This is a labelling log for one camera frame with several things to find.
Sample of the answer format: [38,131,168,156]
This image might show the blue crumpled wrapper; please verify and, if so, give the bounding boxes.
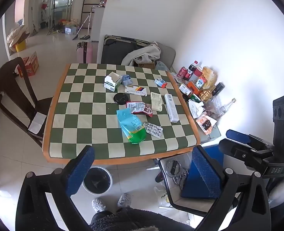
[121,74,133,87]

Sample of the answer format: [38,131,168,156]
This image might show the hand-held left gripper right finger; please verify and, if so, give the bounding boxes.
[192,146,272,231]

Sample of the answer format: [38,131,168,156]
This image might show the black round cup lid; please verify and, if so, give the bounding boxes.
[113,93,129,105]

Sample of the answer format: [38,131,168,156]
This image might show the black coat rack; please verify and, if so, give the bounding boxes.
[46,0,60,36]

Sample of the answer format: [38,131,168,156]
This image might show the blue white milk carton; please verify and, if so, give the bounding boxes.
[195,76,207,89]

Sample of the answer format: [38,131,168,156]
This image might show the black framed stool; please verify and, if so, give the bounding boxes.
[158,157,239,218]

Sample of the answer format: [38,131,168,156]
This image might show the gold wrapper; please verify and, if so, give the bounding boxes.
[200,89,216,101]

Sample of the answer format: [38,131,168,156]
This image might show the cola bottle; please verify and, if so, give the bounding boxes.
[185,61,198,80]

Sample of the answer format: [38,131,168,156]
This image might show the white paper wrapper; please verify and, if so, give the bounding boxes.
[188,100,205,119]

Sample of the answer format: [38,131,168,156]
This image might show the white box with colour stripes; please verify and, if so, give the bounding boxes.
[125,86,148,97]

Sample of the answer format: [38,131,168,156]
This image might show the white cloth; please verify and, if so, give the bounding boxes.
[121,42,162,66]

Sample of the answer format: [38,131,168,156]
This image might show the long white box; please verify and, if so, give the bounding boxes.
[164,94,179,123]

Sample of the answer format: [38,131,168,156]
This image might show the glass side table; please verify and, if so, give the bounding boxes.
[171,70,222,147]

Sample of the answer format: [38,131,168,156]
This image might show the metal fitting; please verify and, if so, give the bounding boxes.
[165,158,189,188]

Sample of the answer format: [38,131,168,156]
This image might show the green white checkered tablecloth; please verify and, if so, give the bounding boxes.
[43,63,200,165]

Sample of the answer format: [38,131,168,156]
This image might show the silver pill blister pack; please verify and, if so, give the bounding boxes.
[143,122,163,138]

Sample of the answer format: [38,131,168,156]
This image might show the pale blue plastic bag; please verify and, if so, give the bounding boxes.
[155,61,169,71]

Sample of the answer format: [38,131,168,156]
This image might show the dark wooden chair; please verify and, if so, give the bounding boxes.
[0,57,53,148]

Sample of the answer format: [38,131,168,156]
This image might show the white cardboard box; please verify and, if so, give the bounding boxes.
[104,72,123,92]

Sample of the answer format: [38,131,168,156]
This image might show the white plastic bag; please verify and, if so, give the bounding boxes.
[154,186,174,208]

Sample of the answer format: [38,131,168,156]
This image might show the person's right forearm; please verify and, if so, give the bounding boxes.
[266,176,284,215]

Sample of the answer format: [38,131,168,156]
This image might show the pile of bedding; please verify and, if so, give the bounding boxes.
[7,25,30,49]

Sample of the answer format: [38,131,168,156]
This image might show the red cardboard box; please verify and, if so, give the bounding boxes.
[16,51,39,77]

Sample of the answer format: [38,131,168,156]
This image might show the small blue red carton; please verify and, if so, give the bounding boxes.
[155,77,168,88]

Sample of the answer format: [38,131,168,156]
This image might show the white cup with red lid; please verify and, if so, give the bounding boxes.
[191,65,203,81]

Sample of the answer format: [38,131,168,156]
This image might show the yellow snack bag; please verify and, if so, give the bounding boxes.
[202,66,217,89]

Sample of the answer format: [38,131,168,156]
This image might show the brown cardboard box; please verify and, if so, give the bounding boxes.
[134,60,155,70]

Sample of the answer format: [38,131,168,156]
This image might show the red snack wrapper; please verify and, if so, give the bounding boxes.
[126,101,154,117]

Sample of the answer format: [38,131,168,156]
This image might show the grey bin with black bag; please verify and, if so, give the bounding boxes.
[82,166,113,195]

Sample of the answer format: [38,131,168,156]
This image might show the grey slipper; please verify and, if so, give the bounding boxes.
[117,194,132,207]
[91,198,105,213]

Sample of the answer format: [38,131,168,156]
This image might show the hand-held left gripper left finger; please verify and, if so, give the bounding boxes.
[15,145,95,231]

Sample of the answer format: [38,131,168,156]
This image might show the grey chair with white cloth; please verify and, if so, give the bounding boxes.
[101,35,154,65]

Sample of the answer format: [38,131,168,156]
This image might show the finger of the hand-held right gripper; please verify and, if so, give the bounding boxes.
[226,129,272,150]
[218,138,275,165]

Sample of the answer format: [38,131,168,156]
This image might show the orange snack packet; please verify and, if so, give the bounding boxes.
[195,115,218,135]

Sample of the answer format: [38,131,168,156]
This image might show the clear glass bottle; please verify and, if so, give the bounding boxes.
[216,98,236,118]

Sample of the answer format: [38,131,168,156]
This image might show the person's dark fleece clothing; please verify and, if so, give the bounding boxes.
[89,207,195,231]

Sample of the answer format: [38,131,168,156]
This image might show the yellow bin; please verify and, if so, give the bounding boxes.
[15,40,27,52]

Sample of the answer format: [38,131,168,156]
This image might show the pink suitcase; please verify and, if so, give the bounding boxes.
[84,42,94,64]

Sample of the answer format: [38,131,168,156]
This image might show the broom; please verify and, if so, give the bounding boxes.
[72,12,93,40]

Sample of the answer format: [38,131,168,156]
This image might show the black box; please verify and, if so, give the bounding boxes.
[213,82,225,96]

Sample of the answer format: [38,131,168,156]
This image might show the green blue plastic bag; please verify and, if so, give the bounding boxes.
[116,108,146,144]

